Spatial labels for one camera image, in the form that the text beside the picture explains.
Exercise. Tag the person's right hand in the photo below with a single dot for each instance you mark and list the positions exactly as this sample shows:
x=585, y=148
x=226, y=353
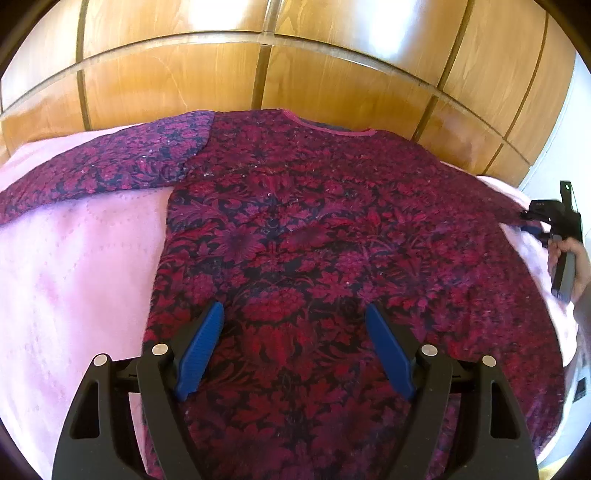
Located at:
x=575, y=250

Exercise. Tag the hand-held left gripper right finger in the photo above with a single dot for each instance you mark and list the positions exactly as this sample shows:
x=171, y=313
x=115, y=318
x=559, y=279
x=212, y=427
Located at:
x=388, y=355

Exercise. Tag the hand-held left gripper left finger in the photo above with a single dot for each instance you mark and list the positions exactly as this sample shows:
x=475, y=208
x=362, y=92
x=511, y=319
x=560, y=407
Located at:
x=201, y=350

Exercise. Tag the wooden panelled headboard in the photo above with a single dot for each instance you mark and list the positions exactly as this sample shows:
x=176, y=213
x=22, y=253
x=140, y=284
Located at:
x=323, y=69

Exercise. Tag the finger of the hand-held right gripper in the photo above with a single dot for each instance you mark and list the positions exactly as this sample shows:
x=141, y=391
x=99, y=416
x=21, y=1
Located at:
x=533, y=217

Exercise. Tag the red floral knit top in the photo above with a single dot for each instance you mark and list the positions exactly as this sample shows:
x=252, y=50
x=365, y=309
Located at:
x=300, y=230

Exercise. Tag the pink blanket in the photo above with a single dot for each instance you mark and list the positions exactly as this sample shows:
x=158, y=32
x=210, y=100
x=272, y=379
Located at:
x=78, y=277

